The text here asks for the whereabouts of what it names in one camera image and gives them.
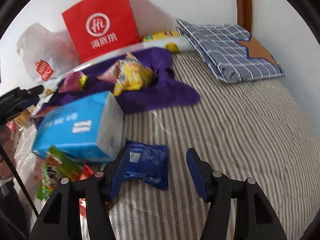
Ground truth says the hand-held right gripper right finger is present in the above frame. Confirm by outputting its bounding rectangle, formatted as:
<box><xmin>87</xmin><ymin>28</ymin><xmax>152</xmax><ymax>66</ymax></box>
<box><xmin>186</xmin><ymin>148</ymin><xmax>287</xmax><ymax>240</ymax></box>

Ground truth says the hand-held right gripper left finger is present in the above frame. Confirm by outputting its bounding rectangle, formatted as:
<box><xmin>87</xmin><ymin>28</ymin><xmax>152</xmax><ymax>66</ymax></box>
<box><xmin>27</xmin><ymin>148</ymin><xmax>130</xmax><ymax>240</ymax></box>

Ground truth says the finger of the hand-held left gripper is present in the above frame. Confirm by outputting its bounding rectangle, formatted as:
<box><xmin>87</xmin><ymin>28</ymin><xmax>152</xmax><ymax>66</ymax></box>
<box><xmin>0</xmin><ymin>85</ymin><xmax>44</xmax><ymax>120</ymax></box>

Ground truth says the blue snack packet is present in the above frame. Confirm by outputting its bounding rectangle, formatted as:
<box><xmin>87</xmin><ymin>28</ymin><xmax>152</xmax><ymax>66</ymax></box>
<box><xmin>122</xmin><ymin>139</ymin><xmax>168</xmax><ymax>190</ymax></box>

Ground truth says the red snack packet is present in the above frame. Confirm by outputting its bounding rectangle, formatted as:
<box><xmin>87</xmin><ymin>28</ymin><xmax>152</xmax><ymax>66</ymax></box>
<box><xmin>79</xmin><ymin>164</ymin><xmax>95</xmax><ymax>180</ymax></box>

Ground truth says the small pink snack packet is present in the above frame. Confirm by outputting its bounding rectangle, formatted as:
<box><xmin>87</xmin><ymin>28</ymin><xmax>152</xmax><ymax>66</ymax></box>
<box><xmin>59</xmin><ymin>71</ymin><xmax>88</xmax><ymax>93</ymax></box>

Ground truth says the green snack packet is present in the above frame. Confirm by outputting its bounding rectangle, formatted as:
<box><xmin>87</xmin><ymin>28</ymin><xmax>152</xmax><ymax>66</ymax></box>
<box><xmin>36</xmin><ymin>145</ymin><xmax>83</xmax><ymax>201</ymax></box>

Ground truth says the purple towel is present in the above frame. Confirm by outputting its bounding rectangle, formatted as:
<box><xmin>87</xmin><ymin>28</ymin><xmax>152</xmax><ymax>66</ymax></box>
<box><xmin>37</xmin><ymin>47</ymin><xmax>201</xmax><ymax>128</ymax></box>

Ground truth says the pink chocolate snack packet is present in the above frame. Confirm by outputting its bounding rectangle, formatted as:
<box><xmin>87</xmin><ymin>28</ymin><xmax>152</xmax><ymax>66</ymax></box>
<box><xmin>96</xmin><ymin>59</ymin><xmax>125</xmax><ymax>83</ymax></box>

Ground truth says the yellow snack packet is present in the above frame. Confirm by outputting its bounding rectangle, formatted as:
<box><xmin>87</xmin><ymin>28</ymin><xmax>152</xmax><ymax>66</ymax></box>
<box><xmin>112</xmin><ymin>52</ymin><xmax>155</xmax><ymax>97</ymax></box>

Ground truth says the white plastic bag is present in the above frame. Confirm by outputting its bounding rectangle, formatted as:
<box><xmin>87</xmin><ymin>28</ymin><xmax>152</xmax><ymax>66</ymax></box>
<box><xmin>16</xmin><ymin>22</ymin><xmax>80</xmax><ymax>85</ymax></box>

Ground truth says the striped bed quilt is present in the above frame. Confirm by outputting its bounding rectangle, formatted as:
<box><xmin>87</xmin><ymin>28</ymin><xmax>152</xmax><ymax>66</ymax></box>
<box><xmin>15</xmin><ymin>52</ymin><xmax>320</xmax><ymax>240</ymax></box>

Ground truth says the blue tissue pack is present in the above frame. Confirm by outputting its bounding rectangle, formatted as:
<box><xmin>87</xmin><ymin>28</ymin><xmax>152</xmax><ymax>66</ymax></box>
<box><xmin>31</xmin><ymin>91</ymin><xmax>125</xmax><ymax>164</ymax></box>

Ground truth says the red paper bag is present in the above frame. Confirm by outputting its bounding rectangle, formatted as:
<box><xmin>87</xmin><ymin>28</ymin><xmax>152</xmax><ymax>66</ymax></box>
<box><xmin>62</xmin><ymin>0</ymin><xmax>142</xmax><ymax>63</ymax></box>

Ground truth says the blue checked cloth with star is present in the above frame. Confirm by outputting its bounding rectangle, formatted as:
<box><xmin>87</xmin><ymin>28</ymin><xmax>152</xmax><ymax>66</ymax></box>
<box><xmin>176</xmin><ymin>18</ymin><xmax>286</xmax><ymax>84</ymax></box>

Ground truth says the printed paper roll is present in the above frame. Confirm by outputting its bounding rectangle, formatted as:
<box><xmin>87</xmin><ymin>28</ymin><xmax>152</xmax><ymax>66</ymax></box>
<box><xmin>44</xmin><ymin>35</ymin><xmax>194</xmax><ymax>93</ymax></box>

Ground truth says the yellow chips packet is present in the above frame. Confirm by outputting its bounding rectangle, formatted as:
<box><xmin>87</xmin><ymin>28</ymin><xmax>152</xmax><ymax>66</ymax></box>
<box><xmin>142</xmin><ymin>30</ymin><xmax>182</xmax><ymax>42</ymax></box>

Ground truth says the brown wooden door frame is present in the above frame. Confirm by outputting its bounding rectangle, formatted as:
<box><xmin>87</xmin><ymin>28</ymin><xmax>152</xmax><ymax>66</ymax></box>
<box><xmin>234</xmin><ymin>0</ymin><xmax>252</xmax><ymax>34</ymax></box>

